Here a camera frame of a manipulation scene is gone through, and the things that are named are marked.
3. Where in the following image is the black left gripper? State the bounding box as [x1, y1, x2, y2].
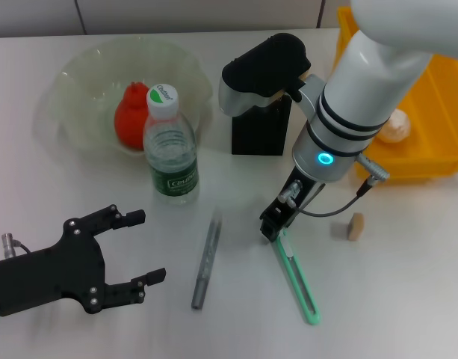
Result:
[0, 204, 167, 317]

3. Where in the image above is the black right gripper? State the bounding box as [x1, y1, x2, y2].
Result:
[260, 168, 323, 243]

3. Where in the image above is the green utility knife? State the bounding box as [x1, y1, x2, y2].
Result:
[271, 228, 321, 325]

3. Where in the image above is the grey pen with clear cap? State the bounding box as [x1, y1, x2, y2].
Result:
[191, 209, 224, 310]

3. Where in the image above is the clear water bottle green label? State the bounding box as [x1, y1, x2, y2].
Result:
[142, 84, 200, 206]

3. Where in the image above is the white paper ball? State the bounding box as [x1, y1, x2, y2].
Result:
[377, 108, 412, 144]

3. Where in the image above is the beige eraser with barcode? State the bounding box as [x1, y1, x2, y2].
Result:
[347, 212, 365, 242]

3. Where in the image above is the black mesh pen holder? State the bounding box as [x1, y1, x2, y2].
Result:
[231, 93, 292, 156]

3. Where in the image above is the red-orange fruit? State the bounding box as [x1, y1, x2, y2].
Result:
[114, 81, 151, 151]

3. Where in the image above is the translucent wavy glass fruit plate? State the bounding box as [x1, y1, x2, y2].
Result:
[45, 37, 214, 156]

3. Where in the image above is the yellow plastic storage bin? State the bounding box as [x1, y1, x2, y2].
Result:
[331, 5, 458, 182]

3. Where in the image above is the grey right arm cable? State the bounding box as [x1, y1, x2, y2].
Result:
[279, 155, 391, 218]

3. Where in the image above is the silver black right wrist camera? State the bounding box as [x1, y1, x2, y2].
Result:
[217, 32, 312, 117]

